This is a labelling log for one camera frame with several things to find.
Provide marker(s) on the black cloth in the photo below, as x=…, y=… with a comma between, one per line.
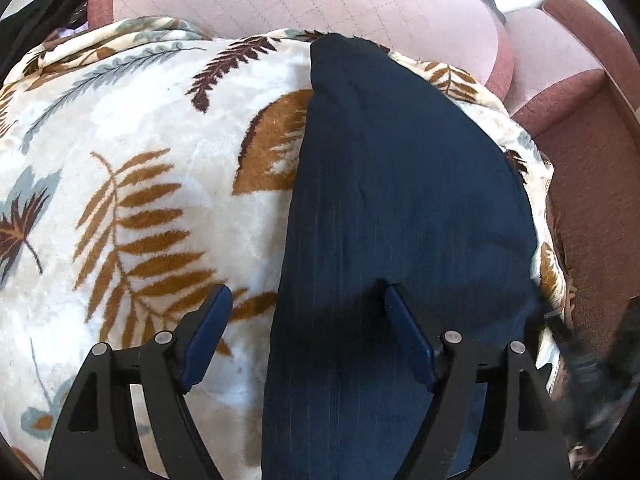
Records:
x=45, y=15

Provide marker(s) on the navy blue garment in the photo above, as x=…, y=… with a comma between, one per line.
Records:
x=390, y=185

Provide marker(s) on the small pink quilted cushion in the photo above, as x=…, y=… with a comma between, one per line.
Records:
x=545, y=55

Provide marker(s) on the leaf print fleece blanket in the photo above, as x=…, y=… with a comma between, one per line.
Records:
x=175, y=110

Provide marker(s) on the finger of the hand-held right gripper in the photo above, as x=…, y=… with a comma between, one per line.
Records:
x=562, y=332

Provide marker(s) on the small black object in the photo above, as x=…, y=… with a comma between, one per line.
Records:
x=490, y=2

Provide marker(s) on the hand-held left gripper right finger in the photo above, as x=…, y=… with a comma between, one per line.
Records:
x=410, y=340

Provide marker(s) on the large pink quilted cushion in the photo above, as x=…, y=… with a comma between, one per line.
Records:
x=300, y=5

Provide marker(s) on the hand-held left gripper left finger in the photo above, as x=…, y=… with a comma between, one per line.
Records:
x=205, y=340

